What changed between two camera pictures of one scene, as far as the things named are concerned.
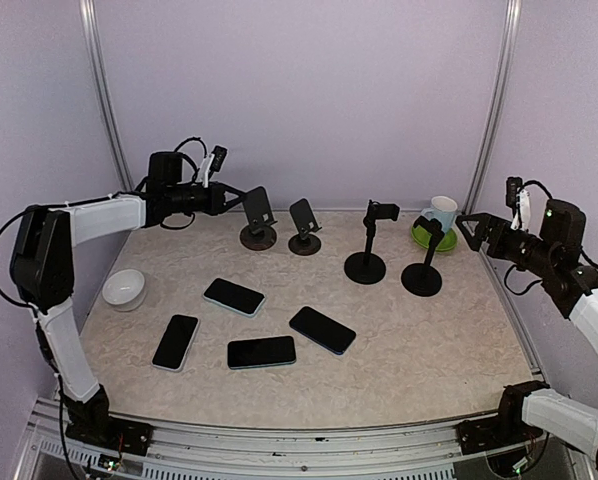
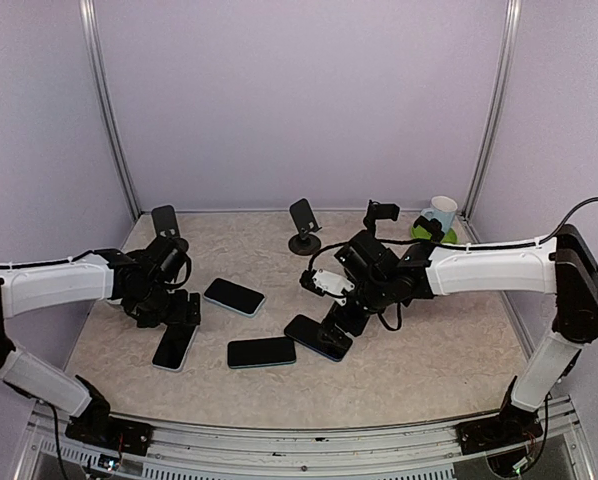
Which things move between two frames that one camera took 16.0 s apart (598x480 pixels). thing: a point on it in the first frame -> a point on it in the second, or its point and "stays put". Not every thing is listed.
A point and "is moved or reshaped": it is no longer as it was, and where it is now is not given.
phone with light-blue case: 235,297 stays put
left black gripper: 217,198 -> 180,314
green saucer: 424,238 stays put
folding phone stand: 306,221 stays put
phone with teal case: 261,352 stays put
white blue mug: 442,208 stays put
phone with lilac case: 173,350 stays put
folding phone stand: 259,234 -> 167,230
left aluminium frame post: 89,36 stays put
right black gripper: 488,221 -> 337,335
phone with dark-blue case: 323,330 is moved or reshaped
